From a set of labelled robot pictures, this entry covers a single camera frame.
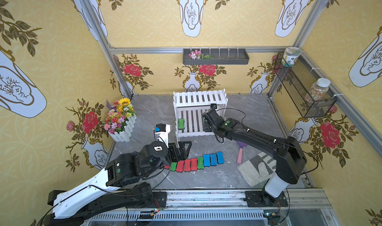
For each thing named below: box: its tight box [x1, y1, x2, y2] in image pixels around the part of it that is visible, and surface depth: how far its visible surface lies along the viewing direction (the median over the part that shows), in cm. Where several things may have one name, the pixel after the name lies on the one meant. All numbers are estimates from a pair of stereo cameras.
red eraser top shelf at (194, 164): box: [190, 157, 198, 171], surface depth 86 cm
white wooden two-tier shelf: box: [173, 88, 229, 143], surface depth 85 cm
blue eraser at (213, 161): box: [209, 153, 217, 166], surface depth 88 cm
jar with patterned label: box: [281, 46, 302, 68], surface depth 87 cm
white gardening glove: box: [237, 151, 277, 188], surface depth 84 cm
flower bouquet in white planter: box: [103, 97, 137, 143], surface depth 92 cm
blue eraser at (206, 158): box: [203, 154, 211, 167], surface depth 87 cm
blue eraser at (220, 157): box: [215, 151, 225, 164], surface depth 90 cm
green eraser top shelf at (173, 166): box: [170, 162, 178, 172], surface depth 85 cm
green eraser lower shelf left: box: [178, 118, 186, 130], surface depth 89 cm
